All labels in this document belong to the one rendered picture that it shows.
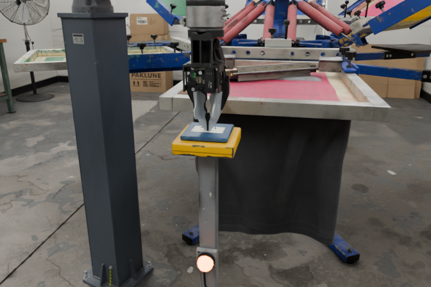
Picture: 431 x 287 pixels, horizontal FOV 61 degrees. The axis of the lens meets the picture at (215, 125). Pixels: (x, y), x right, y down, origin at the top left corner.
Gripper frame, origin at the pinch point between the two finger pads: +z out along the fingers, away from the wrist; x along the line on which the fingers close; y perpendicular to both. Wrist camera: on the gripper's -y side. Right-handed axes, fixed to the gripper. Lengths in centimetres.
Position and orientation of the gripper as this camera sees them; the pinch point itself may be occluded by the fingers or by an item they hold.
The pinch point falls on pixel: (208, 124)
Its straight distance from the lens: 78.9
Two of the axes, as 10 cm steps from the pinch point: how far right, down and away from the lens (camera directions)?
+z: 0.0, 9.5, 3.1
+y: -1.8, 3.0, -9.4
